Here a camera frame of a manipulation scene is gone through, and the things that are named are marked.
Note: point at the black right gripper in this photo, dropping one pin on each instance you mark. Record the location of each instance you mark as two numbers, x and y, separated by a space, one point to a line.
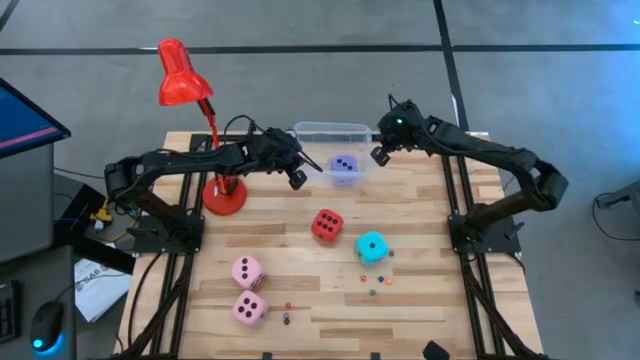
402 127

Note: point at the white paper booklet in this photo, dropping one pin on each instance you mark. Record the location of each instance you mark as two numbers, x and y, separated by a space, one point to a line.
100 292

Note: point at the black table frame rails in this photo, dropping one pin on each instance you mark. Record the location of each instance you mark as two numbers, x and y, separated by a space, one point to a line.
482 300
172 295

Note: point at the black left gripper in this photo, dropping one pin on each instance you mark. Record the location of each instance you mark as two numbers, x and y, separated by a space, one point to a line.
272 150

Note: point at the pink foam die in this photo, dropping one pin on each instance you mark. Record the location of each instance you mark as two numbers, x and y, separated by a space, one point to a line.
250 308
248 272

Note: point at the lavender foam die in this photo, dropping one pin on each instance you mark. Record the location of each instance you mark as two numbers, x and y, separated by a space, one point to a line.
345 172

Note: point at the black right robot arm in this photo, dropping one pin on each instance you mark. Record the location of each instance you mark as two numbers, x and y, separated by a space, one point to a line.
490 147

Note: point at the black computer mouse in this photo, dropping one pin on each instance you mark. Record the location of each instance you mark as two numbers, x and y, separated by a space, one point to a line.
46 325

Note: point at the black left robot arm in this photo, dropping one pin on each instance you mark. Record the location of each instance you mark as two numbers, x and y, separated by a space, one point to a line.
190 157

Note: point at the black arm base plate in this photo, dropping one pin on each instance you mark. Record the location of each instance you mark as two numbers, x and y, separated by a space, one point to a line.
500 240
150 242

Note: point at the blue-screen monitor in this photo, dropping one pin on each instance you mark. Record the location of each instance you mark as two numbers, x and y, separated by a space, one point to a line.
25 120

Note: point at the black keyboard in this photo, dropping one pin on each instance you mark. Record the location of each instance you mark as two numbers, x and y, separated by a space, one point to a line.
7 312

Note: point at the black rounded object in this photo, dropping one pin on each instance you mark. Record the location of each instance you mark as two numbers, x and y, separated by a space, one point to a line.
436 351

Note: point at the red foam die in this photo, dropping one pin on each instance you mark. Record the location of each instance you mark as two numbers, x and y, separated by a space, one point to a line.
327 226

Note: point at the clear plastic bin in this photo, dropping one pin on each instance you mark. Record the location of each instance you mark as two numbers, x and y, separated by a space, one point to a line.
310 145

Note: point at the teal foam die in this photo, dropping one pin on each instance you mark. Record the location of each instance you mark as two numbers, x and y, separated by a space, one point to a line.
371 248

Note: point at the red desk lamp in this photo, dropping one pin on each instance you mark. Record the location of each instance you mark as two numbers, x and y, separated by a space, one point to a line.
180 75

